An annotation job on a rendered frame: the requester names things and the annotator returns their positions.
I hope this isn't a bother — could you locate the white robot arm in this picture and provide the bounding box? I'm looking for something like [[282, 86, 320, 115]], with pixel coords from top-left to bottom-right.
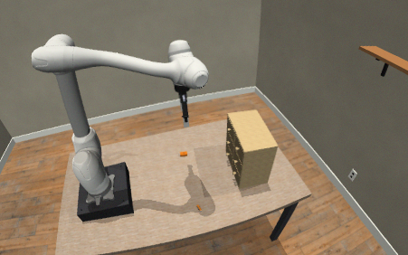
[[32, 34, 209, 207]]

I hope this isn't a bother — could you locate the brown wooden drawer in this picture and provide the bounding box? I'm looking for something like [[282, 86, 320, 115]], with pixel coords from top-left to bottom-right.
[[226, 142, 232, 165], [226, 131, 234, 155], [227, 117, 235, 143], [234, 135, 244, 162], [232, 161, 240, 186], [233, 152, 242, 176]]

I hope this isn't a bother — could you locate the small wooden chest of drawers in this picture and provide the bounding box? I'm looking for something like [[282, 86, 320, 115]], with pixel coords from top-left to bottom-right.
[[227, 109, 278, 189]]

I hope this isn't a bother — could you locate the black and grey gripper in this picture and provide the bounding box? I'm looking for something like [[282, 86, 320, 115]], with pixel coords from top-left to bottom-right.
[[174, 84, 190, 128]]

